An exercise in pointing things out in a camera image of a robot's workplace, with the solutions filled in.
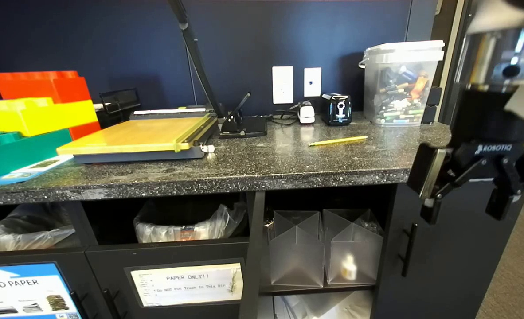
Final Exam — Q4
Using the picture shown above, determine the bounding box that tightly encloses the black door with blue sign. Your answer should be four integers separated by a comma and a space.
0, 249, 112, 319

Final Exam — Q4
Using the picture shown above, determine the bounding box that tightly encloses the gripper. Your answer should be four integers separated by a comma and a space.
407, 88, 524, 225

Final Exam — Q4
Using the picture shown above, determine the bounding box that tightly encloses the white wall switch plate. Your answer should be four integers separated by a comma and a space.
304, 67, 322, 97

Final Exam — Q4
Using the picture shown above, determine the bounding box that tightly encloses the white wall socket plate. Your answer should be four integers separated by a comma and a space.
272, 66, 294, 105

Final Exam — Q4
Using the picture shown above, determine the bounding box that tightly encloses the clear trash bag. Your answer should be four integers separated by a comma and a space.
133, 201, 248, 244
0, 203, 77, 253

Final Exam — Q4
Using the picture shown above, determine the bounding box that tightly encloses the white stapler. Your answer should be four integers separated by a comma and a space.
297, 101, 316, 124

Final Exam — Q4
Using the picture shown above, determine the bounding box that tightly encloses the frosted plastic bin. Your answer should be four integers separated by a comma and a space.
268, 210, 325, 288
323, 208, 384, 285

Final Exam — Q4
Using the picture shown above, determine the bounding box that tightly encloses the blue recycling sign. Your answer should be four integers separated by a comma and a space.
0, 262, 83, 319

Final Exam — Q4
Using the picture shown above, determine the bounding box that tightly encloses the small white bottle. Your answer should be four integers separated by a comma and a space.
340, 253, 358, 281

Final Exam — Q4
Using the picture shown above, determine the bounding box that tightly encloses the black door handle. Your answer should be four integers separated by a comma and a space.
69, 290, 90, 319
103, 288, 121, 319
398, 222, 418, 278

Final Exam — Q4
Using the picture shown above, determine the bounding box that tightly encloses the black cable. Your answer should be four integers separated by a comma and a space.
266, 103, 303, 126

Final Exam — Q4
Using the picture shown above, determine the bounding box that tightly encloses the heap of pens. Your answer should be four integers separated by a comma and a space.
372, 66, 431, 125

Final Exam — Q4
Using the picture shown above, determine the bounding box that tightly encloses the black door with white sign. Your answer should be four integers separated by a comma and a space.
86, 238, 250, 319

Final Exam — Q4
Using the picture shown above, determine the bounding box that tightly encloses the heap of white papers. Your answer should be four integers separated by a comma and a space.
258, 290, 374, 319

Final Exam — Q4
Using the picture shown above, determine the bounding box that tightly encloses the yellow pencil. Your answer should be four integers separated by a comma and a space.
308, 135, 368, 147

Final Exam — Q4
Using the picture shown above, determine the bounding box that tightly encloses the blue printed sheet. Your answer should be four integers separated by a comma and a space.
0, 154, 74, 187

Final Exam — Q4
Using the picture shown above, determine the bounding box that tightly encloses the black pencil sharpener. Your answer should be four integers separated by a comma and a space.
321, 93, 353, 127

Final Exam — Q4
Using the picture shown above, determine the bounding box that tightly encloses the large green toy block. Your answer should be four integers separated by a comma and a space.
0, 128, 73, 179

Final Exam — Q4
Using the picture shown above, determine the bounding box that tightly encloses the clear plastic bucket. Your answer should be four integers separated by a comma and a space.
359, 41, 445, 127

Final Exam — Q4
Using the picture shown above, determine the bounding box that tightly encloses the wooden paper cutter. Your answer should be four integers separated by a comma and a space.
56, 108, 219, 164

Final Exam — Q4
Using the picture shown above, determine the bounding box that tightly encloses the black hole punch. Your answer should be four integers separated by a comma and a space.
219, 91, 268, 140

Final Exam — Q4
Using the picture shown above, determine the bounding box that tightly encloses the black cabinet door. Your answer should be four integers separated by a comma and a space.
371, 179, 524, 319

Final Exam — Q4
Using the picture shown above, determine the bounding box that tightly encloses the black desk tray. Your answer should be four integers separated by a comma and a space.
94, 88, 141, 129

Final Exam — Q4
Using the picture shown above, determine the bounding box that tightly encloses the large yellow toy block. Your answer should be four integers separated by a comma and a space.
0, 97, 100, 137

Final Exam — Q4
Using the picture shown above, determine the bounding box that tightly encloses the white paper sign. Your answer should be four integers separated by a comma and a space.
130, 263, 244, 307

